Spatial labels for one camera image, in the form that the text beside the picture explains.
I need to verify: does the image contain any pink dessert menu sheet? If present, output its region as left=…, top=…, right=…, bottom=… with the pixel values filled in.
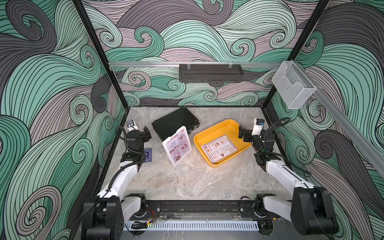
left=165, top=131, right=192, bottom=164

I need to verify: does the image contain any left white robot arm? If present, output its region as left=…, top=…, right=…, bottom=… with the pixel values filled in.
left=80, top=120, right=152, bottom=240

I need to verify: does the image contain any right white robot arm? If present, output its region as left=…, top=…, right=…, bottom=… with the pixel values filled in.
left=239, top=125, right=339, bottom=237

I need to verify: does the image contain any small blue card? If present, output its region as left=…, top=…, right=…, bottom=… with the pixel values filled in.
left=144, top=148, right=152, bottom=163

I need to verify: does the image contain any black flat case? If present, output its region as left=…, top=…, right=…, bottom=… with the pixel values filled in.
left=152, top=108, right=200, bottom=141

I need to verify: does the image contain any yellow plastic tray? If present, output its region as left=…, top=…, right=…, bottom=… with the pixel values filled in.
left=194, top=119, right=251, bottom=167

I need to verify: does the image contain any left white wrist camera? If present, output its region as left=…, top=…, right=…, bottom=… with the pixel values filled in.
left=126, top=120, right=139, bottom=132

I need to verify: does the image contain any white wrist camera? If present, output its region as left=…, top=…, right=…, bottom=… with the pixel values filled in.
left=126, top=120, right=139, bottom=132
left=252, top=119, right=265, bottom=136

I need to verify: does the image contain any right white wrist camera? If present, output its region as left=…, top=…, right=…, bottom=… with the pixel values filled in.
left=252, top=119, right=265, bottom=136

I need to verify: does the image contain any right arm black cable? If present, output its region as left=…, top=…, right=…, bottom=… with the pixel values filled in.
left=262, top=116, right=313, bottom=176

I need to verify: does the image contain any clear wall brochure holder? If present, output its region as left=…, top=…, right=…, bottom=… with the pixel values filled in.
left=272, top=61, right=317, bottom=110

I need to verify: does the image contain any black wall shelf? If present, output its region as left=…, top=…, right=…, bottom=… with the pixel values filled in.
left=179, top=64, right=244, bottom=86

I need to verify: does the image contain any back aluminium rail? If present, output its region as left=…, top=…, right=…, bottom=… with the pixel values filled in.
left=108, top=61, right=282, bottom=69

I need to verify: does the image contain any aluminium rail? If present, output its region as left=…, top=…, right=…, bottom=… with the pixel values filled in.
left=108, top=61, right=282, bottom=69
left=298, top=64, right=384, bottom=176

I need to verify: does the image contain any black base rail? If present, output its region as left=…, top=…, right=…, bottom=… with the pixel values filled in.
left=131, top=199, right=280, bottom=221

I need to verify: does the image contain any white slotted cable duct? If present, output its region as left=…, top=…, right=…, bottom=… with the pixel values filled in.
left=124, top=221, right=259, bottom=232

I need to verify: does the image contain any right aluminium rail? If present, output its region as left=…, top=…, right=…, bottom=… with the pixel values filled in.
left=298, top=64, right=384, bottom=176

